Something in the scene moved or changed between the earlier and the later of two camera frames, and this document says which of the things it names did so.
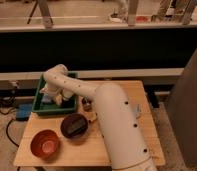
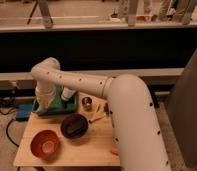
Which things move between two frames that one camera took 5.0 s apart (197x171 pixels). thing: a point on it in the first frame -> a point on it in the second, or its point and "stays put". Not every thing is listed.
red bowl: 45,145 stays put
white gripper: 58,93 -> 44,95
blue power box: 23,111 stays put
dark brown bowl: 74,125 stays put
